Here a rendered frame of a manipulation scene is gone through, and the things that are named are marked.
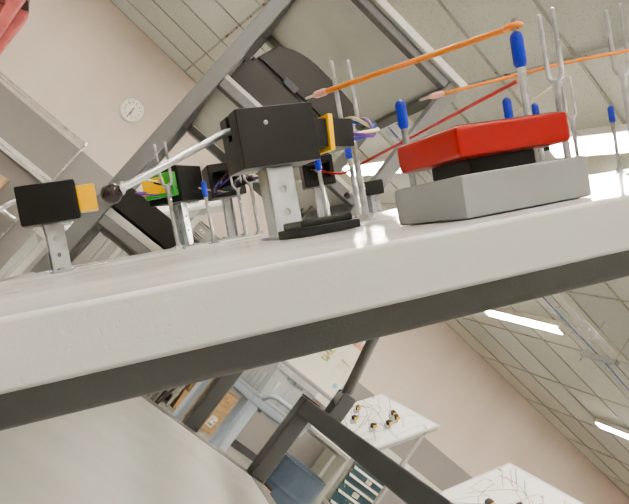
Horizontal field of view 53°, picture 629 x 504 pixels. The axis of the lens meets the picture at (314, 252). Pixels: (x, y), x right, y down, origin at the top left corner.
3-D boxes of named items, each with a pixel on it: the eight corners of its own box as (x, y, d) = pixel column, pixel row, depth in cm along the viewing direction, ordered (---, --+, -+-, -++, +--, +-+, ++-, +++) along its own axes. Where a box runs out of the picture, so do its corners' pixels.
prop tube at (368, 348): (335, 406, 124) (401, 268, 129) (331, 403, 127) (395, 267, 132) (349, 413, 125) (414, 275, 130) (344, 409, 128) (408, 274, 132)
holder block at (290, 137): (229, 177, 46) (219, 122, 45) (300, 167, 48) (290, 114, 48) (245, 169, 42) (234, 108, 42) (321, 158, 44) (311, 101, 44)
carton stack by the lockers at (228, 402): (170, 407, 771) (213, 352, 788) (165, 399, 801) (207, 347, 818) (222, 444, 802) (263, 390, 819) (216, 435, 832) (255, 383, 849)
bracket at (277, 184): (261, 241, 47) (249, 174, 46) (291, 235, 48) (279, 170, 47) (281, 239, 42) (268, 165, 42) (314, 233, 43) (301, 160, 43)
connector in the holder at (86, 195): (81, 213, 74) (76, 189, 73) (98, 210, 74) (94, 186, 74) (79, 211, 70) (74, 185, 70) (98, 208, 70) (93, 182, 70)
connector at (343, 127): (280, 154, 46) (277, 127, 46) (336, 152, 49) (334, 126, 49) (298, 146, 44) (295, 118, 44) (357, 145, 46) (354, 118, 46)
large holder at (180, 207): (233, 237, 127) (220, 166, 126) (191, 245, 111) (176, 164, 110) (203, 242, 129) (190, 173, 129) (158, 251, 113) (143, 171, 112)
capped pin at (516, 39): (523, 198, 38) (495, 20, 38) (534, 195, 39) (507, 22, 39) (547, 194, 37) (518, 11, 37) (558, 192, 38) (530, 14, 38)
